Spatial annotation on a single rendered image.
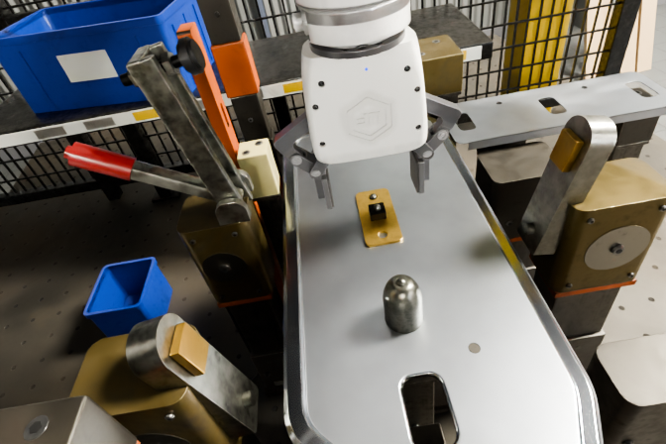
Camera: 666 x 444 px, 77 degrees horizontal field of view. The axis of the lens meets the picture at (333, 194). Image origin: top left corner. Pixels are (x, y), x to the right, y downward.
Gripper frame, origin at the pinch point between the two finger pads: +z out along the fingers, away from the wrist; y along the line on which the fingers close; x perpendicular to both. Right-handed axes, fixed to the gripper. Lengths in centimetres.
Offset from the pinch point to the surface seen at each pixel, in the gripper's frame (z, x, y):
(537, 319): 4.4, -14.8, 10.6
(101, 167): -8.1, -1.0, -23.7
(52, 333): 35, 16, -61
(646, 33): 81, 192, 183
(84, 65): -5, 36, -40
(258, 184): 2.1, 6.3, -12.6
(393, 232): 4.2, -2.9, 1.4
